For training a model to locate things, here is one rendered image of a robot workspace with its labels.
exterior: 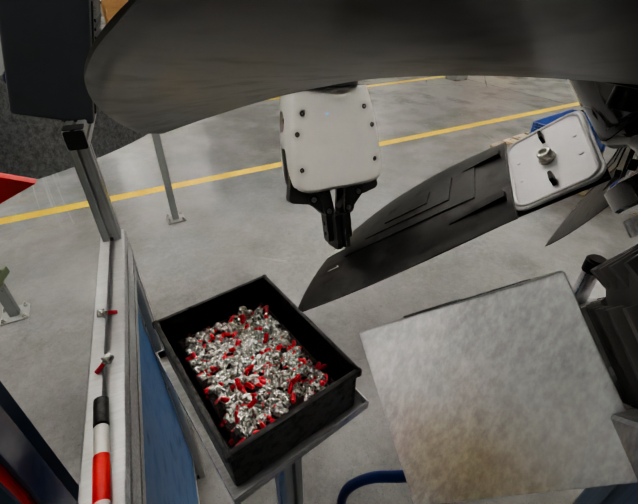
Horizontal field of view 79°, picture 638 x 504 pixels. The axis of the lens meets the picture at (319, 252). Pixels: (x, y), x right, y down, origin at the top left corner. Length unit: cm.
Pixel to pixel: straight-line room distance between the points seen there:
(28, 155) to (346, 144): 171
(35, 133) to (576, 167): 190
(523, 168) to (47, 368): 178
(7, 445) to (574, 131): 42
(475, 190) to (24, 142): 182
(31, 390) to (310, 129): 161
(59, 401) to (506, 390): 161
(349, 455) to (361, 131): 114
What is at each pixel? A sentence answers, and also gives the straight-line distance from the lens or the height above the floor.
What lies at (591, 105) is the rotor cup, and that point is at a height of 117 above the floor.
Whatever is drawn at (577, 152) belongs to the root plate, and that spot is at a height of 113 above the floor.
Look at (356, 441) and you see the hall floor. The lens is 142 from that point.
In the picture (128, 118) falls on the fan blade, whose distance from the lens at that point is 18.
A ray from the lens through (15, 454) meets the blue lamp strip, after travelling 27.
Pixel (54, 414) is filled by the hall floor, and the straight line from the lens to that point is 173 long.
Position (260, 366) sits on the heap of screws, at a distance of 50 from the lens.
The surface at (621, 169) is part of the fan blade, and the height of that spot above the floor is 109.
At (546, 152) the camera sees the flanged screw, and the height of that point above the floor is 113.
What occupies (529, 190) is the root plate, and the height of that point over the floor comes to 110.
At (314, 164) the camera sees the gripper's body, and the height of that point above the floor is 109.
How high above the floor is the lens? 124
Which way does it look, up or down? 35 degrees down
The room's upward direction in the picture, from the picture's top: straight up
